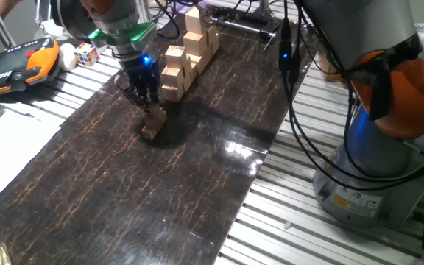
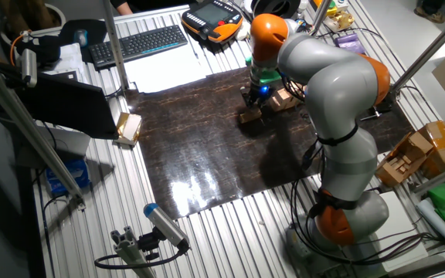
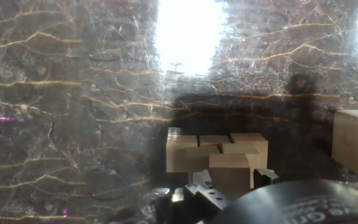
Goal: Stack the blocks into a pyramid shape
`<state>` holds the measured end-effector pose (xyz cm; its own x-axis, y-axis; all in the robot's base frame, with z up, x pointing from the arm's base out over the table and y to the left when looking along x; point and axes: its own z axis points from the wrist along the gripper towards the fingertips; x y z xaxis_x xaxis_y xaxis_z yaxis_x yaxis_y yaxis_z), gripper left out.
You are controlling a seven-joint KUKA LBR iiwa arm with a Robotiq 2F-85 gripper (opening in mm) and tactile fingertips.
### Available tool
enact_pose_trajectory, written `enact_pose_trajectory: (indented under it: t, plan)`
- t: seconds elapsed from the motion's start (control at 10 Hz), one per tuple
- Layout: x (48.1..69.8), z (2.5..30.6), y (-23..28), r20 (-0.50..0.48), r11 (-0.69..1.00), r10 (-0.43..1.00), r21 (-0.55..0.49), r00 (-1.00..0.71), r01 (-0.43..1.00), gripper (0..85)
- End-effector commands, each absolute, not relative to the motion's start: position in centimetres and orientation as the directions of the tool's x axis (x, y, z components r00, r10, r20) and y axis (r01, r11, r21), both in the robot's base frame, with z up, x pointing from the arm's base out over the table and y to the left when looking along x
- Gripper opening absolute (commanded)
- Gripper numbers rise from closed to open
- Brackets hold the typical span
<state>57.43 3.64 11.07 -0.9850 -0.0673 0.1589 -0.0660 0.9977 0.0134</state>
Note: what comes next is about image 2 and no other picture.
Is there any person forearm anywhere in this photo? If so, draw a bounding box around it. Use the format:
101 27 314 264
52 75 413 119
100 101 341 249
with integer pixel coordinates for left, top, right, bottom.
110 0 135 15

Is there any orange cable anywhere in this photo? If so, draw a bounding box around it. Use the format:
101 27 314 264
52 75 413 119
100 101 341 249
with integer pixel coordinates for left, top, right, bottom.
8 29 34 66

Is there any silver depth camera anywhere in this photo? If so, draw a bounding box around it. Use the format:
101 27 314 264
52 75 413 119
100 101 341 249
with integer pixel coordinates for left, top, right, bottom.
19 48 39 89

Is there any white rolled sheet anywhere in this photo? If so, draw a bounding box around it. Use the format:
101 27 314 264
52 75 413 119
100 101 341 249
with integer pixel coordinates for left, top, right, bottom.
416 197 445 251

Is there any white paper stack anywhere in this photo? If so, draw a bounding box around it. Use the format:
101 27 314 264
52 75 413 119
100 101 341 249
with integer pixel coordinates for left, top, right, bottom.
42 42 88 82

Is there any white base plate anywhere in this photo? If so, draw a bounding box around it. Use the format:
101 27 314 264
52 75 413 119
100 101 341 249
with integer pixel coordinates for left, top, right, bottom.
355 191 430 273

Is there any purple plastic bag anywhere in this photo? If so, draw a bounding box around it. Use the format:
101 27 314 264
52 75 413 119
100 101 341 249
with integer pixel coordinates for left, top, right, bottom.
334 32 366 55

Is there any black computer keyboard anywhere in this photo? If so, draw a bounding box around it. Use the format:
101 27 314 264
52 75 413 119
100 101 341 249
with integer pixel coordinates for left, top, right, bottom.
88 25 189 71

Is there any black mouse pad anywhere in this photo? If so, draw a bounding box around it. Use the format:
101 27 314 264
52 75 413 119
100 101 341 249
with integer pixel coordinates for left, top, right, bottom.
58 19 110 51

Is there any black fabric bag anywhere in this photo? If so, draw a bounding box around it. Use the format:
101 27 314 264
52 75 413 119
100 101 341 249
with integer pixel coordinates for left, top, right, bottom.
15 34 63 65

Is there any taped cardboard box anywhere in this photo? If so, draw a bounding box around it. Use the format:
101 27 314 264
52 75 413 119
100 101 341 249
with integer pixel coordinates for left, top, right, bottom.
419 117 445 178

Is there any white paper sheet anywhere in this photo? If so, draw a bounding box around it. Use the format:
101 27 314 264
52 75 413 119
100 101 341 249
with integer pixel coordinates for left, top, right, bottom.
124 44 218 95

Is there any aluminium frame bar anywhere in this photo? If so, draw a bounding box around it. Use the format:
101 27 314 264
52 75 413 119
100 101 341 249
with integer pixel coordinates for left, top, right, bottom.
413 158 445 197
390 2 445 93
0 53 87 209

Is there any black camera cable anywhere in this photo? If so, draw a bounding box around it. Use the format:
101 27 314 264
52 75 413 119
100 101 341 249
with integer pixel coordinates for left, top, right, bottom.
93 246 189 270

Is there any aluminium profile stand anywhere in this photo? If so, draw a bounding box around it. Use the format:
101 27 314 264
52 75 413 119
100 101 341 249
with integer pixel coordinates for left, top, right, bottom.
110 225 158 278

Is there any aluminium frame post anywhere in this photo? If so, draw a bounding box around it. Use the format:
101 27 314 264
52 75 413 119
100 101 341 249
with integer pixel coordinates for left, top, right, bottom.
305 0 334 43
101 0 131 92

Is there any dark marble pattern mat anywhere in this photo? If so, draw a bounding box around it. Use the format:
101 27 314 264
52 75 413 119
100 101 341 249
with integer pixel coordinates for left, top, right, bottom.
124 45 416 221

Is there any blue tissue pack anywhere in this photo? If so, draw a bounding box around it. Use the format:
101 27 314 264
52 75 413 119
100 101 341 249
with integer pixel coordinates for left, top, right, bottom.
45 158 91 196

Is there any white round bucket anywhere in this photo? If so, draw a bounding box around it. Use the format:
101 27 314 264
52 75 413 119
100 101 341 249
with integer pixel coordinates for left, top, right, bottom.
0 2 67 46

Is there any brown shoe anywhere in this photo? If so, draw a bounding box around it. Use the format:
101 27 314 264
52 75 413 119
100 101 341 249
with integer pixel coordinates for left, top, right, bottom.
413 4 445 24

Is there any grey computer mouse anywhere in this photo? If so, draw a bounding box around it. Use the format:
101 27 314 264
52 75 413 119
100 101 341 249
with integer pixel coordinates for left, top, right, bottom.
73 29 89 48

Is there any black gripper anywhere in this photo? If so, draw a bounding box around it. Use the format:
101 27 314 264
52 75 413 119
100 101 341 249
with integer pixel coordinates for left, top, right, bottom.
239 82 278 113

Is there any silver camera with blue cap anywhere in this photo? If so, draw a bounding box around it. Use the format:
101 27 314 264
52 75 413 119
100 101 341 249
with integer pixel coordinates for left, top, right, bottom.
143 202 191 250

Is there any wooden block beside mat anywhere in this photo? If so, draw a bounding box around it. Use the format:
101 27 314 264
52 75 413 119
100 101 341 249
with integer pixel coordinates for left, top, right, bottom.
114 111 143 147

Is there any black orange teach pendant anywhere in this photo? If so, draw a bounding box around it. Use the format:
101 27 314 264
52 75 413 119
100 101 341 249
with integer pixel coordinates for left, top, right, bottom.
181 0 245 43

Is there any green gripper mounting flange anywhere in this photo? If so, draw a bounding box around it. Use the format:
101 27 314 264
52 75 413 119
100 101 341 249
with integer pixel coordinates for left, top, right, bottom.
244 56 284 86

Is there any black laptop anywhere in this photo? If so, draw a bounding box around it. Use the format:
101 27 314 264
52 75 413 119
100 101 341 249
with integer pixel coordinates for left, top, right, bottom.
13 73 120 141

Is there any black filament spool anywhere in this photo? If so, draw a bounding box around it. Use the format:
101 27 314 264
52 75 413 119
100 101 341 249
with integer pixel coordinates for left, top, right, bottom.
251 0 303 19

